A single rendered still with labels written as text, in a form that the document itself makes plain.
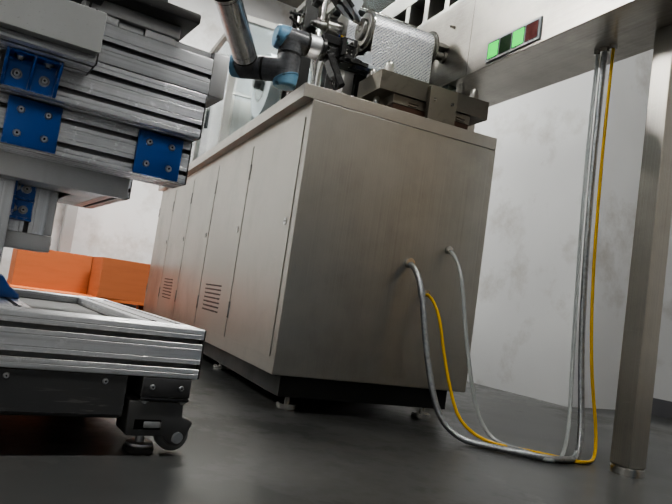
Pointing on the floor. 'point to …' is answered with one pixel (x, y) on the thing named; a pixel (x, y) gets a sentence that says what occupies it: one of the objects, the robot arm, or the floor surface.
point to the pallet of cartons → (80, 275)
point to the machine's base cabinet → (328, 257)
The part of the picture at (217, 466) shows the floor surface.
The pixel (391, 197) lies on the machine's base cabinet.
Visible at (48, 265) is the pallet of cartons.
